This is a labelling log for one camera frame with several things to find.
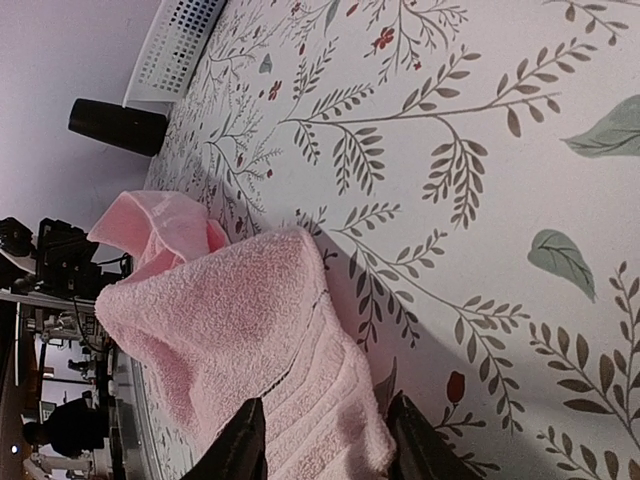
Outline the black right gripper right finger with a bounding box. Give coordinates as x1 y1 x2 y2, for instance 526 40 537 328
387 392 480 480

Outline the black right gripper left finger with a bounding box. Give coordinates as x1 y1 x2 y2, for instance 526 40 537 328
182 398 268 480

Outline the pink towel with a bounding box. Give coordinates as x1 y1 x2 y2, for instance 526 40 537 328
89 191 395 479

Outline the person in background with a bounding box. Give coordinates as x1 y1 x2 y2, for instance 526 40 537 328
22 398 109 458

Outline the black cylinder cup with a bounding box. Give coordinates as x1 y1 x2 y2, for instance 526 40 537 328
68 98 169 157

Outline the white plastic basket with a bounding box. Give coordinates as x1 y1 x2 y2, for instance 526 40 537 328
123 0 226 107

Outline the front aluminium rail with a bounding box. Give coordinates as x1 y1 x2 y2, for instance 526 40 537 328
113 350 163 480

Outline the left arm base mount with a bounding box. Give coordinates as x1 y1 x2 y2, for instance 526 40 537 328
1 217 132 301

